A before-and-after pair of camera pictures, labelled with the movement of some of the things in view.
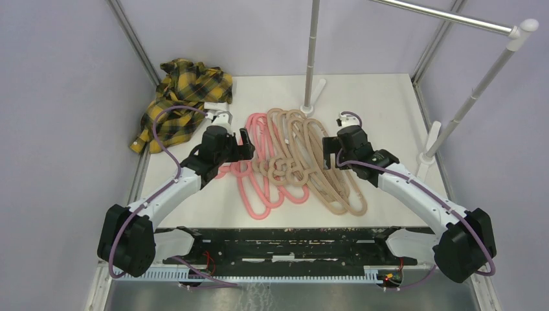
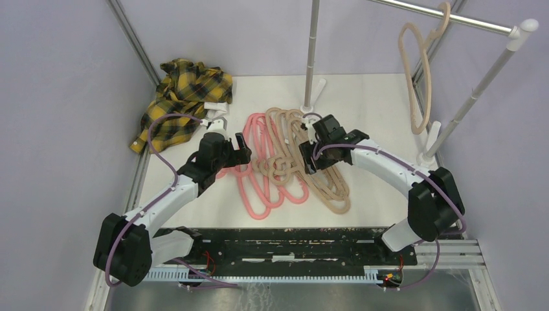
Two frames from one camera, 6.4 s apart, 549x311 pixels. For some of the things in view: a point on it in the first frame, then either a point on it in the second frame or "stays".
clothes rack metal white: x=518 y=34 stays
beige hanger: x=305 y=177 → x=428 y=70
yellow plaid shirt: x=182 y=89 stays
